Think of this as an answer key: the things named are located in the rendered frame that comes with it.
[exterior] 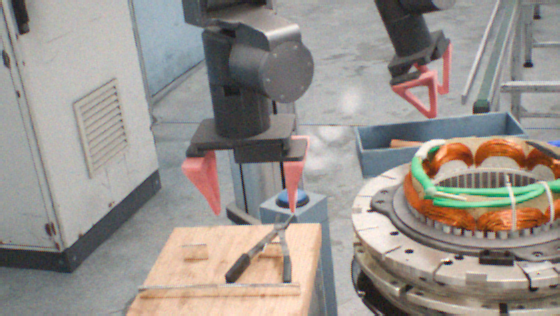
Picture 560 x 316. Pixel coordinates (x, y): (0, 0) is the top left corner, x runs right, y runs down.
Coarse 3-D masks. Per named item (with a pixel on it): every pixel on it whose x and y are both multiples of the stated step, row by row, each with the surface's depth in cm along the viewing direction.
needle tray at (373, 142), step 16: (368, 128) 125; (384, 128) 125; (400, 128) 125; (416, 128) 125; (432, 128) 125; (448, 128) 125; (464, 128) 125; (480, 128) 125; (496, 128) 125; (512, 128) 122; (368, 144) 126; (384, 144) 126; (368, 160) 116; (384, 160) 116; (400, 160) 116; (368, 176) 117
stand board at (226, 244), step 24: (168, 240) 97; (192, 240) 96; (216, 240) 95; (240, 240) 94; (288, 240) 93; (312, 240) 93; (168, 264) 91; (192, 264) 90; (216, 264) 90; (264, 264) 89; (312, 264) 88; (144, 312) 82; (168, 312) 82; (192, 312) 81; (216, 312) 81; (240, 312) 80; (264, 312) 80; (288, 312) 79
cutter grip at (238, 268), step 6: (240, 258) 86; (246, 258) 86; (234, 264) 85; (240, 264) 85; (246, 264) 87; (228, 270) 85; (234, 270) 85; (240, 270) 86; (228, 276) 84; (234, 276) 85; (240, 276) 86; (228, 282) 85; (234, 282) 85
